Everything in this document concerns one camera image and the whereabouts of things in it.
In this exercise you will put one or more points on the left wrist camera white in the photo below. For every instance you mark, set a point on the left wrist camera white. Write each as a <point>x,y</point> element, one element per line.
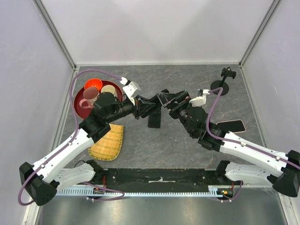
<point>130,88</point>

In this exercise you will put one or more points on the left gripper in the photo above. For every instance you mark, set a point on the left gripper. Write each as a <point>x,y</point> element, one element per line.
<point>142,105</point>

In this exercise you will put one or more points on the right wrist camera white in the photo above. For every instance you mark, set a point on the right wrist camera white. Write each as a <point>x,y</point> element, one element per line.
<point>201,98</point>

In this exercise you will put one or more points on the black smartphone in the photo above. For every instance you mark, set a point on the black smartphone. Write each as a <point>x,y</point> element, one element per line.
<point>157,108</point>

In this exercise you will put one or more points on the black round-base phone holder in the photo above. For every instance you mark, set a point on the black round-base phone holder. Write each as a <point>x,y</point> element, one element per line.
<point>225,73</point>

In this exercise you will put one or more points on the pink mug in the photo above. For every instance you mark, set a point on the pink mug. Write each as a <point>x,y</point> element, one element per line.
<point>90,95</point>

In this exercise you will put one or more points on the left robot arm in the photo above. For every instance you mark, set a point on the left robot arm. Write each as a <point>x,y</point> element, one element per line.
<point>44,178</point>

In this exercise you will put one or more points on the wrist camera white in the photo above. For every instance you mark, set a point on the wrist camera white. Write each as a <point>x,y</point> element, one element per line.
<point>201,98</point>
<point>130,88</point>

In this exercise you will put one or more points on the beige mug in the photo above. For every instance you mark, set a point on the beige mug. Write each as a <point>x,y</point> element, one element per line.
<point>109,89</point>

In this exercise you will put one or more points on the slotted cable duct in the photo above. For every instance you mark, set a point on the slotted cable duct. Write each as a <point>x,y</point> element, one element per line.
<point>89,191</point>

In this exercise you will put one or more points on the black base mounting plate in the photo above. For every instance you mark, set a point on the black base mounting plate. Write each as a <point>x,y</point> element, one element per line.
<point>161,180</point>

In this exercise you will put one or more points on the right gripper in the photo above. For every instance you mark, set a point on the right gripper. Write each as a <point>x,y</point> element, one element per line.
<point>182,97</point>

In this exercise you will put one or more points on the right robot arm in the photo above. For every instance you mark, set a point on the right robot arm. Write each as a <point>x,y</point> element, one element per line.
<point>279,169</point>

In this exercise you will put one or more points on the woven bamboo tray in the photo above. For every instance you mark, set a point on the woven bamboo tray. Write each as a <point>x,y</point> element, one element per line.
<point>109,146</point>

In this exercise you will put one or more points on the orange bowl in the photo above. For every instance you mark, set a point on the orange bowl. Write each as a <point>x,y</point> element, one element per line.
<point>94,82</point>

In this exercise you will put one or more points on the pink case smartphone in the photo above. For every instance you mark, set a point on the pink case smartphone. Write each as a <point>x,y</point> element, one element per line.
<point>235,126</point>

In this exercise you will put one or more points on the black folding phone stand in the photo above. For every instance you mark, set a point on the black folding phone stand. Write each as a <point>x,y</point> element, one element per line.
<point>154,119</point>

